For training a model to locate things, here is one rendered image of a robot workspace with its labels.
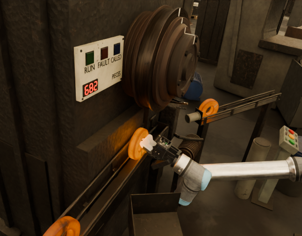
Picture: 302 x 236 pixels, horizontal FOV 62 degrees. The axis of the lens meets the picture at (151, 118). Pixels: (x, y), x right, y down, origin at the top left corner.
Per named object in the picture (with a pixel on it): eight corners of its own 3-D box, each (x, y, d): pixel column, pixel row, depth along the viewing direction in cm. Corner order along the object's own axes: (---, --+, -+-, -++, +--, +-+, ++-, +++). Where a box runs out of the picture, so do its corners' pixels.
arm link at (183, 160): (184, 167, 120) (177, 179, 112) (175, 161, 121) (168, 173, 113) (192, 154, 114) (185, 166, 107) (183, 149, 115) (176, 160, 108)
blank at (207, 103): (201, 122, 175) (204, 124, 173) (194, 108, 165) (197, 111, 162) (218, 108, 177) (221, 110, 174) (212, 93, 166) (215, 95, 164)
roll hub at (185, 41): (162, 103, 108) (172, 38, 95) (183, 84, 131) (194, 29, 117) (174, 107, 107) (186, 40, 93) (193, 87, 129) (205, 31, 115)
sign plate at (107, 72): (75, 100, 84) (73, 47, 75) (117, 78, 105) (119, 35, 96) (81, 102, 83) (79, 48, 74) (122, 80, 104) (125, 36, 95)
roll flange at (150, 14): (110, 117, 112) (114, 3, 89) (154, 85, 150) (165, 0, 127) (129, 124, 109) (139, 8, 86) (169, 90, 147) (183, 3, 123)
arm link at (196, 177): (200, 196, 110) (212, 181, 105) (176, 180, 112) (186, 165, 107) (205, 184, 118) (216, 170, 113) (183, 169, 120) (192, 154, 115)
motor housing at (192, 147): (164, 202, 185) (176, 144, 159) (175, 184, 203) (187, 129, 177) (181, 210, 181) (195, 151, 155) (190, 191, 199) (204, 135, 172)
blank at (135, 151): (127, 139, 110) (133, 141, 109) (143, 121, 122) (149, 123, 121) (127, 164, 119) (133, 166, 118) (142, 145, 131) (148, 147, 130)
